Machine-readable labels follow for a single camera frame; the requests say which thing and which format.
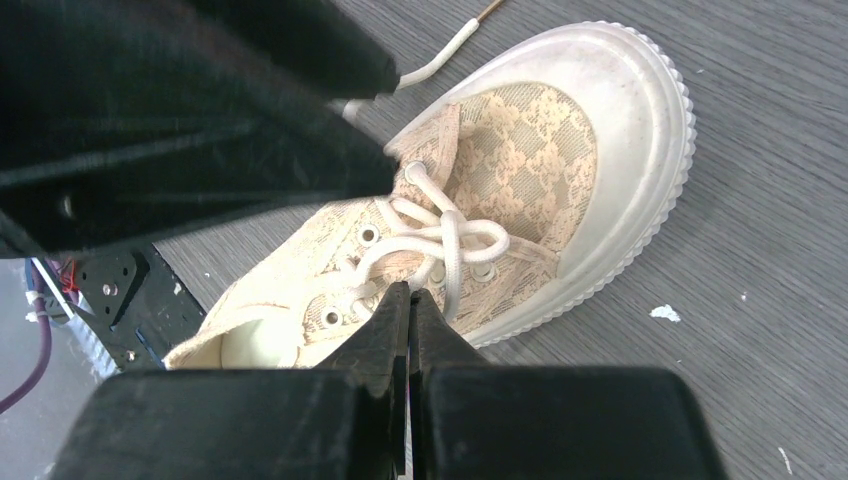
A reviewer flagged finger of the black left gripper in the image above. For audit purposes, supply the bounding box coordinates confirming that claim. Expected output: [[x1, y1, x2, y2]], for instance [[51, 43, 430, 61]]
[[192, 0, 401, 100], [1, 1, 398, 259]]

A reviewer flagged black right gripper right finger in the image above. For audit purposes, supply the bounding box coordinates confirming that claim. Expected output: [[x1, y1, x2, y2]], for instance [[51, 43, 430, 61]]
[[409, 291, 727, 479]]

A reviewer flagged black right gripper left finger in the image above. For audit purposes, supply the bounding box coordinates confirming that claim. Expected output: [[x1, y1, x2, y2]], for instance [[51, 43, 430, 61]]
[[52, 282, 411, 479]]

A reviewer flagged beige sneaker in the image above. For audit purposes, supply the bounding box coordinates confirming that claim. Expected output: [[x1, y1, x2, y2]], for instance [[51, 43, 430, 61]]
[[164, 21, 696, 369]]

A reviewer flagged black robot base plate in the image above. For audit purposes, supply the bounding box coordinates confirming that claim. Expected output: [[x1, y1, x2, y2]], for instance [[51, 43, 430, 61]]
[[68, 245, 205, 371]]

